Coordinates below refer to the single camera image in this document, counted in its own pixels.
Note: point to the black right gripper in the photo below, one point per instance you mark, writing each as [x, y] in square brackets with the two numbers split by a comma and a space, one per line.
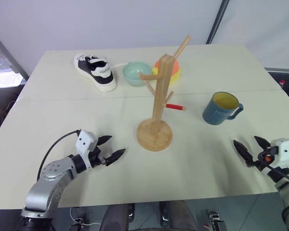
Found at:
[262, 161]

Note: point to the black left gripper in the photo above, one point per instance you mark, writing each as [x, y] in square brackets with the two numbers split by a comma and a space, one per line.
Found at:
[95, 157]

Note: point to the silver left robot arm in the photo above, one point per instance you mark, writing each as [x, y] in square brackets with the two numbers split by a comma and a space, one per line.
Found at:
[50, 178]

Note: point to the wooden mug tree stand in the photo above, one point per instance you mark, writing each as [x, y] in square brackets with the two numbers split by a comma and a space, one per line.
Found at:
[160, 96]

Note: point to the blue mug with yellow inside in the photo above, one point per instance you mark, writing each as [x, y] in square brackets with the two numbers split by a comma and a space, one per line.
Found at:
[216, 110]

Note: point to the dark cabinet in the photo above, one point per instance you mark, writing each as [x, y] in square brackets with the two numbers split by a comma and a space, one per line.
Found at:
[285, 91]

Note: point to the small red and white object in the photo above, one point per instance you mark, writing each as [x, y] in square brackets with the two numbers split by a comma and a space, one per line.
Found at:
[282, 83]

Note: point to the white and navy sneaker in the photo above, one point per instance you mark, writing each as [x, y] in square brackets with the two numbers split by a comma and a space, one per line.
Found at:
[98, 72]

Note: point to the light green bowl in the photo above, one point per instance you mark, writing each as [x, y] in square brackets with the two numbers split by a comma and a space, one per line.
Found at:
[135, 74]

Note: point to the black floor device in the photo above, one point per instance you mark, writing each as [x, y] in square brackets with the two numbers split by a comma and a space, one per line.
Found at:
[77, 225]
[215, 220]

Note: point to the orange bowl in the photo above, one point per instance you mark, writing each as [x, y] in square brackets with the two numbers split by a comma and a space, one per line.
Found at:
[174, 67]

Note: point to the white paper sheets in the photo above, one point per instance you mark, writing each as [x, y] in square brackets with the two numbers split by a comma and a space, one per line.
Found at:
[7, 80]

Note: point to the grey slanted pole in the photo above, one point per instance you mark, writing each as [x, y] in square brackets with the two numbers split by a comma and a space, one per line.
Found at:
[218, 21]

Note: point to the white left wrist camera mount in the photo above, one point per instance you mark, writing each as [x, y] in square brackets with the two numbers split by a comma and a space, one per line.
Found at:
[84, 142]

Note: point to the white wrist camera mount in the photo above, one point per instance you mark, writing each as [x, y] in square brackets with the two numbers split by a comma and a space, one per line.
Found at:
[84, 142]
[285, 150]

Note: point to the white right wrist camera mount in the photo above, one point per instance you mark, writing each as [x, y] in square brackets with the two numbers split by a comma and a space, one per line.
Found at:
[285, 150]

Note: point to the grey metal frame bar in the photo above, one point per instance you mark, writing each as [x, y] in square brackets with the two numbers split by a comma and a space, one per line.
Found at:
[9, 55]

